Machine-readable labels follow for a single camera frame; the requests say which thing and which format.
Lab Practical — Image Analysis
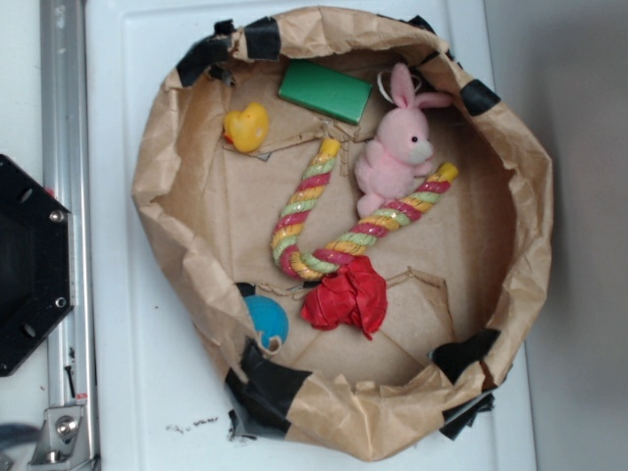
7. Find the blue ball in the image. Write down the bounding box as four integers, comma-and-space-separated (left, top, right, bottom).
244, 294, 288, 350

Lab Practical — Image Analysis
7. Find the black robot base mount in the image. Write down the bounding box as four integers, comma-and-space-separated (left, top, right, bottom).
0, 155, 73, 377

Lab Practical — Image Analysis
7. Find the brown paper bag bin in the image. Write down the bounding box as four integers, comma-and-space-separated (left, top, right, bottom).
132, 6, 553, 461

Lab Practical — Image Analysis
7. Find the crumpled red paper ball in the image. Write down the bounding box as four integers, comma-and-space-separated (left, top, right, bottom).
300, 256, 388, 340

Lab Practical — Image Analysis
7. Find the green rectangular block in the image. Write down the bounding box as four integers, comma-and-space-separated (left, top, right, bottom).
279, 60, 372, 125

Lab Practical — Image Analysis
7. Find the aluminium extrusion rail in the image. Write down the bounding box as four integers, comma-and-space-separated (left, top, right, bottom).
40, 1, 101, 470

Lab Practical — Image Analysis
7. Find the twisted multicolour rope toy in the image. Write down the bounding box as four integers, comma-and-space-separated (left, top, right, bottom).
271, 138, 458, 282

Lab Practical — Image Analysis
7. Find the pink plush bunny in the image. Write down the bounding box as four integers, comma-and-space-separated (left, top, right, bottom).
354, 63, 452, 218

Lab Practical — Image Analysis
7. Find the yellow rubber duck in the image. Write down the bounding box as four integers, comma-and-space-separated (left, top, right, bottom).
223, 102, 269, 153

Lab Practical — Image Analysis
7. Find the metal corner bracket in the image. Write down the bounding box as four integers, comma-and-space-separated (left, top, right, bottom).
27, 405, 89, 470

